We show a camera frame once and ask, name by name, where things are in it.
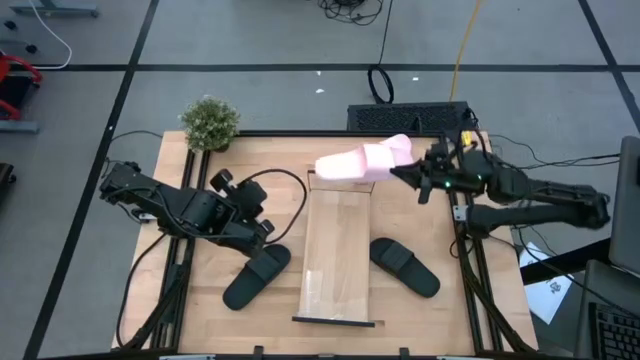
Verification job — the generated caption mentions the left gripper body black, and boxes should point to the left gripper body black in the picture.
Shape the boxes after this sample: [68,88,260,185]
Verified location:
[214,199,266,251]

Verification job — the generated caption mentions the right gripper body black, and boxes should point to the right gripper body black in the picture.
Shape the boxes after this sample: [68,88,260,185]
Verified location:
[418,154,494,205]

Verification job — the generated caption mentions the black slide sandal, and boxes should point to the black slide sandal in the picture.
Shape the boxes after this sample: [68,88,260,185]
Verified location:
[221,243,293,312]
[368,236,442,300]

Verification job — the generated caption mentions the pink slide sandal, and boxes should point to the pink slide sandal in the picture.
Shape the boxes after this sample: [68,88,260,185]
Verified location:
[314,132,416,184]

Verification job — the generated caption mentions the black computer case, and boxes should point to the black computer case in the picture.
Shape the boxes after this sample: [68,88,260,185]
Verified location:
[346,100,474,135]

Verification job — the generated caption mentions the small potted green plant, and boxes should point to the small potted green plant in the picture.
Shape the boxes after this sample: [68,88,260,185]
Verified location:
[178,94,242,154]

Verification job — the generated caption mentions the black desk base bar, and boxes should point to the black desk base bar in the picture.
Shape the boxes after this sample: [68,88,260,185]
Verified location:
[519,238,614,286]

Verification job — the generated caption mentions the white paper sheet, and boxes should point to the white paper sheet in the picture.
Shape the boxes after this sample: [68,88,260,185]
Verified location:
[518,241,576,326]

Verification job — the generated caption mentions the grey monitor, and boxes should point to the grey monitor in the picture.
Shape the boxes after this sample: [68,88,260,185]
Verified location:
[608,134,640,279]

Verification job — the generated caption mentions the grey desk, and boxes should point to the grey desk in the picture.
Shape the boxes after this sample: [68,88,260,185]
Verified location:
[573,258,640,360]

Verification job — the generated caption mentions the black computer keyboard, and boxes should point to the black computer keyboard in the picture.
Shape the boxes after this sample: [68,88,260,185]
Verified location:
[588,301,640,360]

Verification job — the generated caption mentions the red cart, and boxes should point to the red cart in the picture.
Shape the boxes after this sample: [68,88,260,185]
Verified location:
[0,51,44,122]

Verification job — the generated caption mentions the grey stand base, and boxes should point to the grey stand base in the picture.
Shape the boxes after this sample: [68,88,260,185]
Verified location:
[8,0,100,19]

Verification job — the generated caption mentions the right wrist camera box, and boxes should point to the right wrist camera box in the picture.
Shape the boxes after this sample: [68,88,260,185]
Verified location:
[424,141,456,169]

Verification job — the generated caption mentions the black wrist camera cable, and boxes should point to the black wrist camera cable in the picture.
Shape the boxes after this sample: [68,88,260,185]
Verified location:
[238,167,309,246]

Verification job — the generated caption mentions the wooden shelf black metal frame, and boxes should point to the wooden shelf black metal frame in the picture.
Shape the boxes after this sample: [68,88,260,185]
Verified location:
[291,168,377,329]

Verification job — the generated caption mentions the coiled black floor cable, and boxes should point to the coiled black floor cable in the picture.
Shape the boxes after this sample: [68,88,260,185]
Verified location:
[366,0,396,106]

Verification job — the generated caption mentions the black metal table frame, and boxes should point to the black metal table frame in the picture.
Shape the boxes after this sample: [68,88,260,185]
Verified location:
[117,128,539,360]

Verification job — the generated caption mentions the black cable on table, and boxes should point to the black cable on table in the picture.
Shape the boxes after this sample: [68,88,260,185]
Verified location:
[114,230,170,350]

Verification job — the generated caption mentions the yellow floor cable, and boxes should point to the yellow floor cable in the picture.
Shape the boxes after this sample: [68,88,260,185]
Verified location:
[448,0,484,103]

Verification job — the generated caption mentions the tangled black cable bundle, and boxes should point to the tangled black cable bundle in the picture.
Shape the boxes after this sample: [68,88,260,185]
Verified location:
[317,0,386,27]

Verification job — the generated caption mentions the white floor cable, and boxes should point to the white floor cable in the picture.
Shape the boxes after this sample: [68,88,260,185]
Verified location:
[27,0,74,71]

